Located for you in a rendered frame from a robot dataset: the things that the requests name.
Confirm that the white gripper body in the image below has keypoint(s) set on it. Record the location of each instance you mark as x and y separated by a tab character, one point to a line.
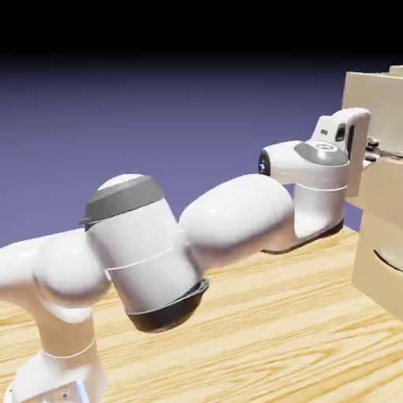
361	138

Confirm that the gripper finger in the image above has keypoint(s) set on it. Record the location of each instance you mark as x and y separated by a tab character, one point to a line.
372	142
370	158

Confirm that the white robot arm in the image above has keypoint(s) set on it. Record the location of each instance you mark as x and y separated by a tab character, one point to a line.
141	236

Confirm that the tall light wooden drawer front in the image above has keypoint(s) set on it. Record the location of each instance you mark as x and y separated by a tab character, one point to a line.
385	107

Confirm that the light wooden cabinet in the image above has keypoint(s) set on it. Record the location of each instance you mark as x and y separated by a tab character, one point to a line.
396	70

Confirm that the short light wooden drawer front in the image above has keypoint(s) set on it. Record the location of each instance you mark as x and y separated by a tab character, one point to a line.
368	274

